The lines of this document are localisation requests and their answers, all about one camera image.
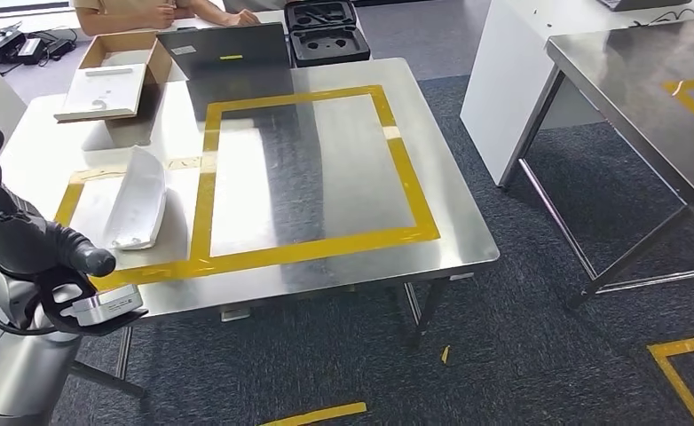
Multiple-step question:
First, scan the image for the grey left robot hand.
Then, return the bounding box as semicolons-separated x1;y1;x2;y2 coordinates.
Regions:
0;124;117;278

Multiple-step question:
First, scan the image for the white plastic body part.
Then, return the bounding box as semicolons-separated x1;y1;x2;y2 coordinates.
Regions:
102;146;169;252

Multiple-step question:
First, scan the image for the stainless steel workbench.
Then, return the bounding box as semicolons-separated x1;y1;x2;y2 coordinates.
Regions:
520;14;694;310
0;57;501;398

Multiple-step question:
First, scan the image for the open cardboard box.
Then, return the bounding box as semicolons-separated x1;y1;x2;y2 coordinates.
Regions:
54;30;175;123

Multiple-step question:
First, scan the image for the black power adapter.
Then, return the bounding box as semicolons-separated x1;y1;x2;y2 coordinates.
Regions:
47;37;78;60
0;29;26;63
17;37;48;66

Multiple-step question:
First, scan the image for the person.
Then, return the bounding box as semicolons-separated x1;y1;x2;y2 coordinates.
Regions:
70;0;263;36

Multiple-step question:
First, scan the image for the grey flat case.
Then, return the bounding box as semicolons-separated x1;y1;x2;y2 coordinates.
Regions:
156;22;292;81

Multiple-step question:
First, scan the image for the black foam tray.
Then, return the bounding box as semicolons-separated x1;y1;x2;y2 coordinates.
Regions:
283;0;372;67

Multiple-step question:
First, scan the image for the white pillar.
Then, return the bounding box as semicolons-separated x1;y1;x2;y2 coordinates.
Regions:
460;0;694;188

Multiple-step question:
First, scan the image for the grey laptop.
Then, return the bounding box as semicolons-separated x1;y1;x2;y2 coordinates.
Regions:
596;0;692;13

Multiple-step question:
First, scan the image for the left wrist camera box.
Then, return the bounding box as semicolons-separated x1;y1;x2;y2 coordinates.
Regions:
41;267;148;337

